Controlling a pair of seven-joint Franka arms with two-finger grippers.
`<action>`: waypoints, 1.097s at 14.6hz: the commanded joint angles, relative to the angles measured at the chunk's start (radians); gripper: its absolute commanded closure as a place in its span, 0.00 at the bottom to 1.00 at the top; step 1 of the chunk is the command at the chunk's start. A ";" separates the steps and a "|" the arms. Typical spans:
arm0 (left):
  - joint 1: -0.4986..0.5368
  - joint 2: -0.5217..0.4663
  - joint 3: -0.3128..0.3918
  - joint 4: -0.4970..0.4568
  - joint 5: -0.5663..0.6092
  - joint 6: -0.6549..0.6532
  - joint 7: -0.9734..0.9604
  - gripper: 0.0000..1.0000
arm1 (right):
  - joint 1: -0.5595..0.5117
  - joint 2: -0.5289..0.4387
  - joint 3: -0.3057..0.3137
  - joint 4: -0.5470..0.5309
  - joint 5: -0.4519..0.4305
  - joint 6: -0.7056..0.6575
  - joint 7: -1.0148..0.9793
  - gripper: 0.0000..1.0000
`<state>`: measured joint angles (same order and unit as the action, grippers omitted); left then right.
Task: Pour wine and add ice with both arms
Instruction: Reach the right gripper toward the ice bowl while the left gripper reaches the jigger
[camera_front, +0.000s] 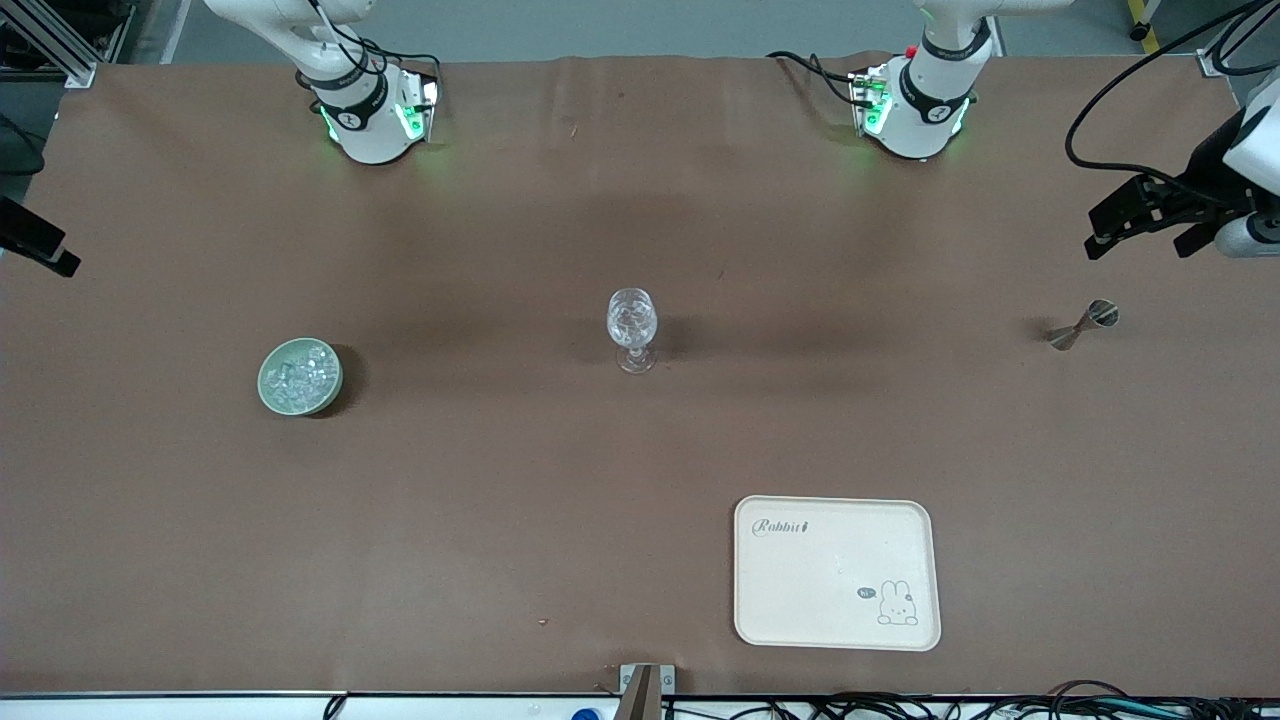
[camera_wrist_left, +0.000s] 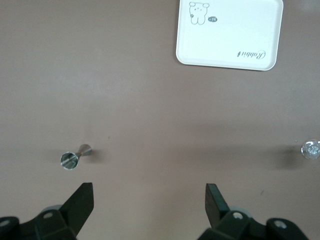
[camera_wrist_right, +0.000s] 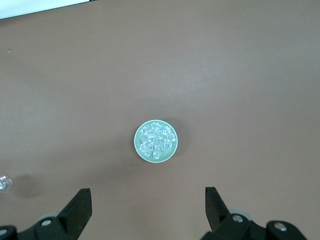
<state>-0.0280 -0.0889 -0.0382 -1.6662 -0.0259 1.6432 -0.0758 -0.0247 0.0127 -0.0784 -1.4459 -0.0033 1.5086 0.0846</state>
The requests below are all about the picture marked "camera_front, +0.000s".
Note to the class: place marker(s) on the clear crystal wine glass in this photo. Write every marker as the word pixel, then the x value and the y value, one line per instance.
pixel 632 320

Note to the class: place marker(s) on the clear ice cube pile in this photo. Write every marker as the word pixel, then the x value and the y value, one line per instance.
pixel 300 372

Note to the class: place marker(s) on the steel double jigger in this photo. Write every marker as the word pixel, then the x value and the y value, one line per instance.
pixel 1083 325

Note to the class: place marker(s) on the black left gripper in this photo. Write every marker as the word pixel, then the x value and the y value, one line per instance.
pixel 1206 171

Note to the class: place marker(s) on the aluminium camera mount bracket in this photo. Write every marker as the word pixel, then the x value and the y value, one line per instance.
pixel 647 682

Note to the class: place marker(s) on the brown table cover sheet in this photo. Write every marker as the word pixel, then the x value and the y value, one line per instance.
pixel 560 520

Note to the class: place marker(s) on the black caster wheel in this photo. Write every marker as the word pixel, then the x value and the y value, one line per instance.
pixel 1140 32

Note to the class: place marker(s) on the cream rabbit print tray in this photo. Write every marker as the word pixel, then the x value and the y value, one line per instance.
pixel 830 560

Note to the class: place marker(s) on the metal base connector plate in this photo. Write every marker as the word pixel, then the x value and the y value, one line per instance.
pixel 428 105
pixel 866 100

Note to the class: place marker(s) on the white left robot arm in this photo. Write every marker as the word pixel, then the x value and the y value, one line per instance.
pixel 920 115

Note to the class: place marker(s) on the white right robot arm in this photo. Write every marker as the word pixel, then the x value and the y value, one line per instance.
pixel 365 125

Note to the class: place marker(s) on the white table edge rail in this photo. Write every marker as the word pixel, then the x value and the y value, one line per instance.
pixel 150 708

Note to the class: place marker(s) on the green ceramic bowl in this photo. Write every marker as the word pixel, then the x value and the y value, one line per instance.
pixel 268 395

